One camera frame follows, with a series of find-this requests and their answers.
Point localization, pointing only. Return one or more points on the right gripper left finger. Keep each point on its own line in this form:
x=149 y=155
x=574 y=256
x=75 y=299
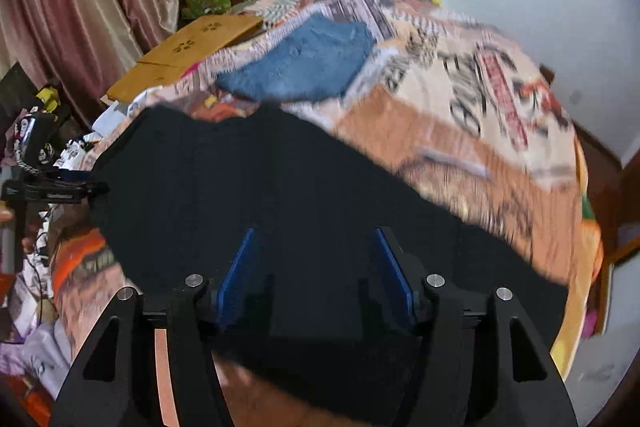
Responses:
x=113 y=380

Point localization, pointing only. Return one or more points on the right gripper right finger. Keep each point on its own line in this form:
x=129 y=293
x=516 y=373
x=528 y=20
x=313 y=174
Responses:
x=481 y=362

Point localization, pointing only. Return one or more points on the black pants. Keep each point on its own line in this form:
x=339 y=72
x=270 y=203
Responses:
x=315 y=319

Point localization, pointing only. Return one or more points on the bamboo lap desk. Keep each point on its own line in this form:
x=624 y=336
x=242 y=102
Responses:
x=170 y=60

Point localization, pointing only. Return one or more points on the printed patchwork bedspread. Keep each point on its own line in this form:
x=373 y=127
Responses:
x=450 y=106

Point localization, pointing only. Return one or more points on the folded blue jeans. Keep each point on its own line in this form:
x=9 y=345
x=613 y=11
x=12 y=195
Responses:
x=316 y=61

